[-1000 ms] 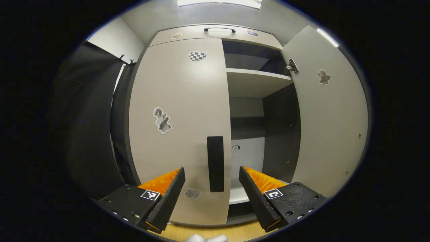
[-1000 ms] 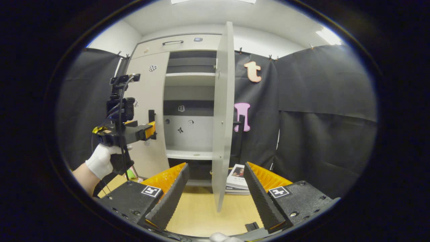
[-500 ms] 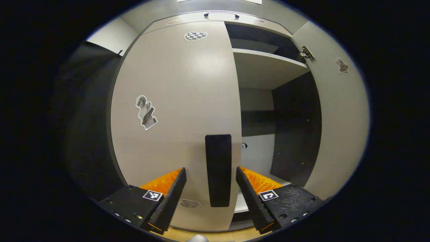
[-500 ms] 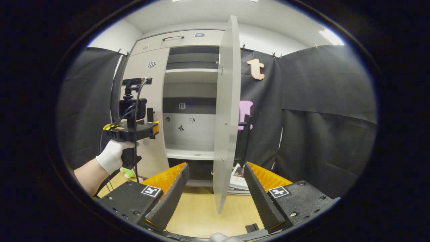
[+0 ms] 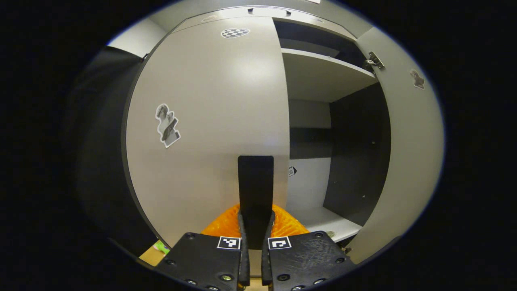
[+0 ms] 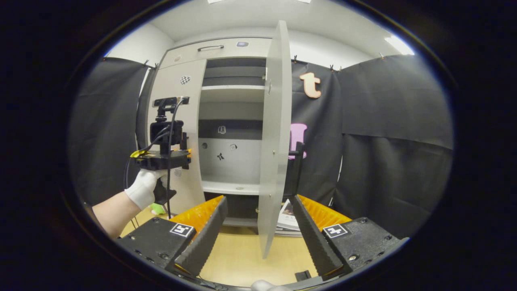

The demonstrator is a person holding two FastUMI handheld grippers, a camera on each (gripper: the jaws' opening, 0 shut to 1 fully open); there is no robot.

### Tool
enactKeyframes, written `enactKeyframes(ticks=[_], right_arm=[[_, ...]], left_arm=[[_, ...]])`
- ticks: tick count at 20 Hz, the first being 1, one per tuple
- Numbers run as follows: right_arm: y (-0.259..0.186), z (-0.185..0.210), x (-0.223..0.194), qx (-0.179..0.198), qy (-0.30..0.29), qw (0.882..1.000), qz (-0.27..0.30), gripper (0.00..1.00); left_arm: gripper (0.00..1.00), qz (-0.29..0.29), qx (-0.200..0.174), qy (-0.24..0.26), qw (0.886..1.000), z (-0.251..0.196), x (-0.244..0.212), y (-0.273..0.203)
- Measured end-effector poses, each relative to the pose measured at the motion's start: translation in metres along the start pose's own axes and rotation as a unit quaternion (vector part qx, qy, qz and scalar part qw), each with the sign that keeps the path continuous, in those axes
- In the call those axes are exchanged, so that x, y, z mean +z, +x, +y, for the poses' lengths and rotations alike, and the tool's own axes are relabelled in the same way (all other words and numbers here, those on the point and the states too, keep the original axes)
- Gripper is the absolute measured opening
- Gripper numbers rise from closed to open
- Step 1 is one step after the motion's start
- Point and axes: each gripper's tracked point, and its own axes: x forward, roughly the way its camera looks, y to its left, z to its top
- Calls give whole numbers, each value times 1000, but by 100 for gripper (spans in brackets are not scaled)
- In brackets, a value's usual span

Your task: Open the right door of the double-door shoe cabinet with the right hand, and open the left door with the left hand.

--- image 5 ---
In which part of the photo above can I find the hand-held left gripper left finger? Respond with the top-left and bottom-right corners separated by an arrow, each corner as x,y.
156,204 -> 251,291

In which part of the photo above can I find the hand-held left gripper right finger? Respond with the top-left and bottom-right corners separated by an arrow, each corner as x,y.
261,204 -> 356,291

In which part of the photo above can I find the black door handle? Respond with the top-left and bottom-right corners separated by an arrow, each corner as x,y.
237,156 -> 274,250

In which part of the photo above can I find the grey double-door shoe cabinet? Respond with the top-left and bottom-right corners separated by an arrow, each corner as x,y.
170,4 -> 392,253

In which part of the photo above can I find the grey shoe cabinet door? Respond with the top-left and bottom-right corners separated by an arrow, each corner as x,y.
126,16 -> 290,249
347,26 -> 445,265

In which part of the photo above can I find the grey cabinet shelf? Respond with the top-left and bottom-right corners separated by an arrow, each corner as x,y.
282,48 -> 378,102
297,207 -> 363,243

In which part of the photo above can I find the grey cabinet drawer front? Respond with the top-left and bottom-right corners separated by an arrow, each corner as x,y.
172,5 -> 358,41

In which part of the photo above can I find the black backdrop cloth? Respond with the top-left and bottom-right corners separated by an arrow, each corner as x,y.
75,46 -> 162,255

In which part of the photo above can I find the black drawer handle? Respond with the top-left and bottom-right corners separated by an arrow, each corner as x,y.
247,7 -> 292,17

